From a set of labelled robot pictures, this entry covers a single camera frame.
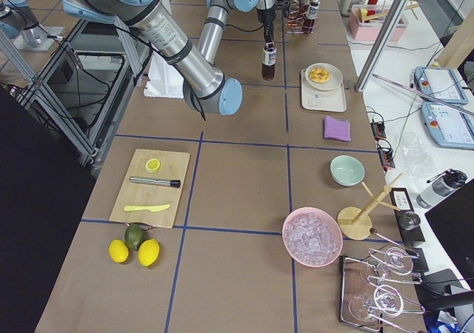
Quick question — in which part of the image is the glazed donut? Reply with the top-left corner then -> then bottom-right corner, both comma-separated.
309,67 -> 330,84

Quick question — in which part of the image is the metal jigger cup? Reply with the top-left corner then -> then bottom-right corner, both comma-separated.
398,211 -> 421,231

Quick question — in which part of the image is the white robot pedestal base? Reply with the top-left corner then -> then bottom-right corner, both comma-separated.
144,53 -> 184,99

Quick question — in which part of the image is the grey water bottle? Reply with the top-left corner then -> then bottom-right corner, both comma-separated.
415,169 -> 467,209

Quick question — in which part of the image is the beige round plate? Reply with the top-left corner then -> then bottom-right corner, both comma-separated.
304,63 -> 343,91

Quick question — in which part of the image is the yellow plastic knife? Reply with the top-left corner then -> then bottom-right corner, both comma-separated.
123,204 -> 171,212

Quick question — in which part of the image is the pink storage box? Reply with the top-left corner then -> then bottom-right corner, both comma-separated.
348,4 -> 408,41

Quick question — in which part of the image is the green avocado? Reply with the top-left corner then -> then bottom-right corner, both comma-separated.
124,223 -> 148,251

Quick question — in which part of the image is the long metal rod tool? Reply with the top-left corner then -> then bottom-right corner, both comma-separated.
372,73 -> 474,116

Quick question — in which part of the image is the beige serving tray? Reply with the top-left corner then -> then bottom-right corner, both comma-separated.
301,64 -> 347,112

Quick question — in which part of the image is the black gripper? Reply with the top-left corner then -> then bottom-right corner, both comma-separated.
257,0 -> 276,51

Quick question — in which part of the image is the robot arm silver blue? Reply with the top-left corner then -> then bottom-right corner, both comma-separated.
62,0 -> 276,115
1,0 -> 64,52

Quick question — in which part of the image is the pink bowl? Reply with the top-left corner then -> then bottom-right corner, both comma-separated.
281,206 -> 344,268

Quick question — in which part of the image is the lower teach pendant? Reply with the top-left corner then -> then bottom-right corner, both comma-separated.
421,102 -> 473,150

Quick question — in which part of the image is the upper teach pendant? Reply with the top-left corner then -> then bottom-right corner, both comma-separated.
414,67 -> 468,105

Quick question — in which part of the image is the metal muddler black tip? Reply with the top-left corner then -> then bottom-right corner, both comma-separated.
129,176 -> 181,188

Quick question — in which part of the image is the black glass holder tray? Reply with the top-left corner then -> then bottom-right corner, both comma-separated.
338,246 -> 426,332

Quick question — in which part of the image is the copper wire bottle rack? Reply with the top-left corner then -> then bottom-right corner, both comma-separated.
284,0 -> 321,37

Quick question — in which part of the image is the teach pendant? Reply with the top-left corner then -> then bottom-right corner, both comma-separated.
414,67 -> 468,105
421,102 -> 473,150

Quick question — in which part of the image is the clear ice cubes pile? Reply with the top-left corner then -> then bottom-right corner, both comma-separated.
287,212 -> 340,266

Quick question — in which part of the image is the left yellow lemon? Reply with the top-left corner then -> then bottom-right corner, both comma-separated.
108,239 -> 129,263

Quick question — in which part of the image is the aluminium frame post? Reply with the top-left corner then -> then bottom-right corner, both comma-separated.
355,0 -> 409,93

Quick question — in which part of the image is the purple folded cloth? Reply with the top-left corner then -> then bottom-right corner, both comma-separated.
323,116 -> 351,142

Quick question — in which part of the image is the wooden cutting board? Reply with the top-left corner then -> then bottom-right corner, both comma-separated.
110,149 -> 190,228

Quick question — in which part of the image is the wooden cup tree stand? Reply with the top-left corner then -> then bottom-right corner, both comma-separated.
337,173 -> 403,241

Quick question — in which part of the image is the lemon slice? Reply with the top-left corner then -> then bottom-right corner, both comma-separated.
144,158 -> 161,172

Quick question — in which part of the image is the mint green bowl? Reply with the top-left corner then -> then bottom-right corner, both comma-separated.
330,155 -> 365,186

